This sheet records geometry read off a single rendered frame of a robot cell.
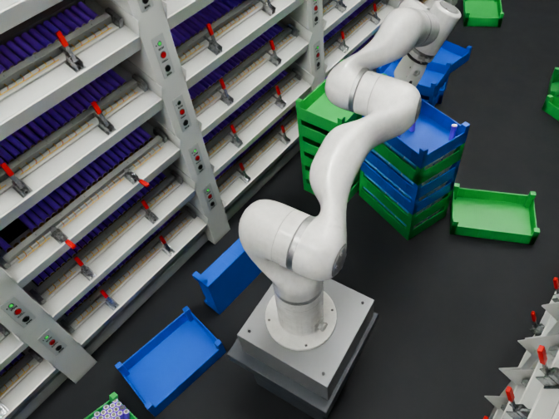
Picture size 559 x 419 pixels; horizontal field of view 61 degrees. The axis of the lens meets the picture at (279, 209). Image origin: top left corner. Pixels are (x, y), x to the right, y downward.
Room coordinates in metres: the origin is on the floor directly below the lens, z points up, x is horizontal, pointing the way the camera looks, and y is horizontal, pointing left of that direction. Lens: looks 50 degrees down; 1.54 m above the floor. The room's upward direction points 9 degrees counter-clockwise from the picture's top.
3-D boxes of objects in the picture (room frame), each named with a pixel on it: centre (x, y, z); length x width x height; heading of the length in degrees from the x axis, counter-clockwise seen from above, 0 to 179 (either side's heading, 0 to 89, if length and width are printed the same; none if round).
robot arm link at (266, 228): (0.60, 0.01, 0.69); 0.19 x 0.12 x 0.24; 52
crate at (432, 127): (1.21, -0.50, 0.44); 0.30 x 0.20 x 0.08; 26
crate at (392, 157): (1.21, -0.50, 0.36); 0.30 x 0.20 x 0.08; 26
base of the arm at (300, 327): (0.58, -0.01, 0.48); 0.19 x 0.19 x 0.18
